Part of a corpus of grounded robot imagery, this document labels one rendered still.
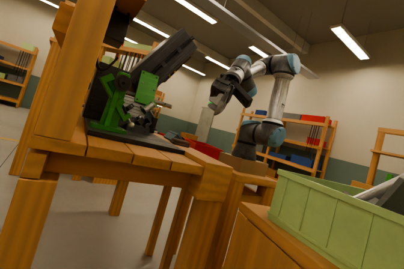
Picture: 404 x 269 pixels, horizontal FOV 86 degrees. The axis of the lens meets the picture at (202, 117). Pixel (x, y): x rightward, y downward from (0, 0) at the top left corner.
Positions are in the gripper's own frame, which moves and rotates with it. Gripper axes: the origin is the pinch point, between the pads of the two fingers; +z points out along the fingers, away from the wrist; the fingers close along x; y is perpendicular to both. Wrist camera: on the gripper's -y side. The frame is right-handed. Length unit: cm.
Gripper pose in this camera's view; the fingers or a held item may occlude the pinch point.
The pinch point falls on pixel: (217, 113)
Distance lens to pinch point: 79.1
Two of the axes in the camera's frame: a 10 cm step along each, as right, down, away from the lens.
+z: -4.4, 6.8, -5.9
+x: 1.0, -6.2, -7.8
